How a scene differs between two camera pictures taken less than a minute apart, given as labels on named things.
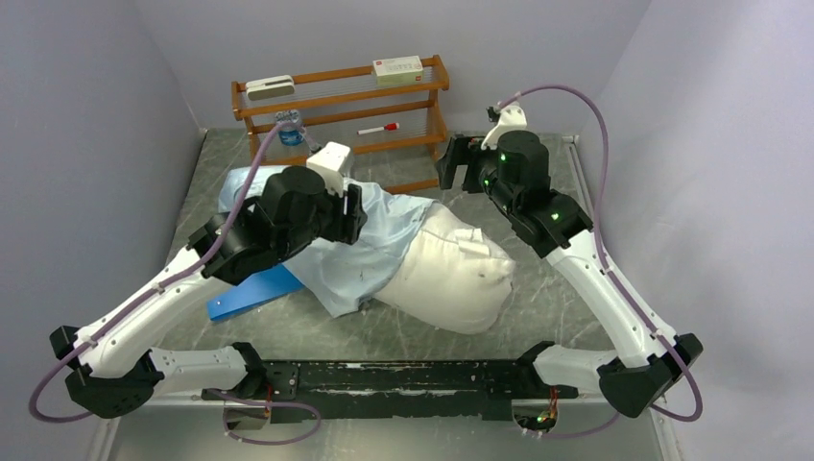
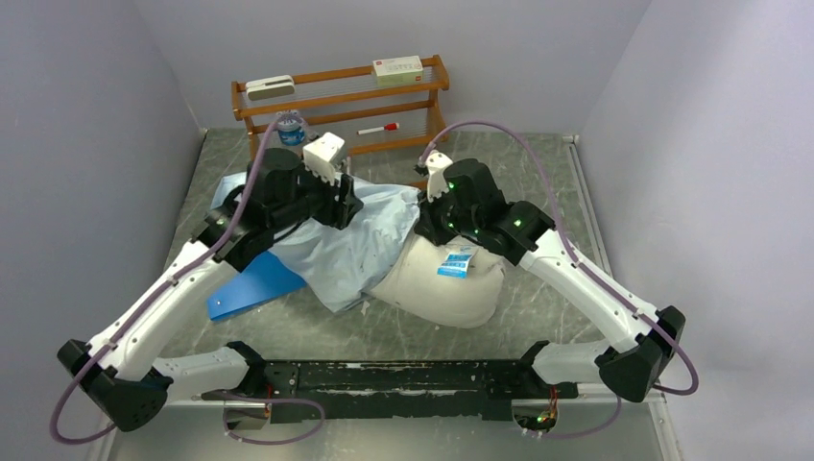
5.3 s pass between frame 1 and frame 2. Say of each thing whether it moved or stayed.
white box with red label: stayed
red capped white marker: stayed
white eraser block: stayed
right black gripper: moved
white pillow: stayed
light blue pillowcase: moved
